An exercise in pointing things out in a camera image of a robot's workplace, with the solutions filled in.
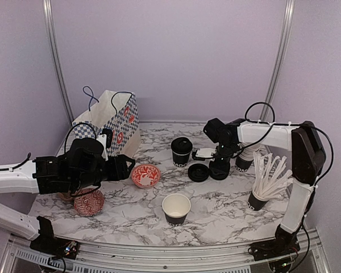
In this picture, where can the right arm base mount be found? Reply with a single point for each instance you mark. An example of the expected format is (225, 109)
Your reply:
(283, 243)

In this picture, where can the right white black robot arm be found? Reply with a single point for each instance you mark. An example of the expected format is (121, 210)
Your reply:
(303, 140)

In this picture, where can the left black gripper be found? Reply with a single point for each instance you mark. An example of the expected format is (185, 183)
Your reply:
(119, 170)

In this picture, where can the blue checkered paper bag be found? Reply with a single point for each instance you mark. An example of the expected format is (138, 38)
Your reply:
(114, 113)

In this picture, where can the brown cardboard cup carrier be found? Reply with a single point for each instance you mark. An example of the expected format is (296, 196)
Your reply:
(65, 197)

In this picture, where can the bundle of white wrapped straws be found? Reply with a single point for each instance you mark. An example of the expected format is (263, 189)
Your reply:
(271, 176)

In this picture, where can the black paper coffee cup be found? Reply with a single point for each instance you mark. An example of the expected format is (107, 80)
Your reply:
(180, 160)

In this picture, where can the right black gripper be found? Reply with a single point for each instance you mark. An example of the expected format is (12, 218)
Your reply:
(221, 168)

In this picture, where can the black plastic cup lid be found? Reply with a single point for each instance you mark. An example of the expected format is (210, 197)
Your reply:
(181, 146)

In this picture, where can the aluminium front frame rail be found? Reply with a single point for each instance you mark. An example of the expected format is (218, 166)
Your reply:
(108, 257)

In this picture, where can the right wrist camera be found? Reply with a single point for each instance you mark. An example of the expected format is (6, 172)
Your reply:
(204, 154)

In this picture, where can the red floral ceramic bowl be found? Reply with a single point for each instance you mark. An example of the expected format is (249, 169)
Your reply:
(145, 175)

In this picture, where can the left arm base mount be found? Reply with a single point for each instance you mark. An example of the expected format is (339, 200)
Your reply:
(48, 243)

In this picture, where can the stack of black lids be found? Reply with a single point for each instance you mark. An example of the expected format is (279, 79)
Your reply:
(218, 172)

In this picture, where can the black cup holding straws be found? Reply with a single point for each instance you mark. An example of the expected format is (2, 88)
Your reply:
(255, 202)

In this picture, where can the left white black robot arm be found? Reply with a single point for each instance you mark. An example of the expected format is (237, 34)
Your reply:
(15, 179)

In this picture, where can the red geometric ceramic bowl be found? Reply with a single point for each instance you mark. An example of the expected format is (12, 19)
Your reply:
(89, 203)

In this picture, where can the stack of black paper cups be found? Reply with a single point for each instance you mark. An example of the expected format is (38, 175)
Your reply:
(245, 159)

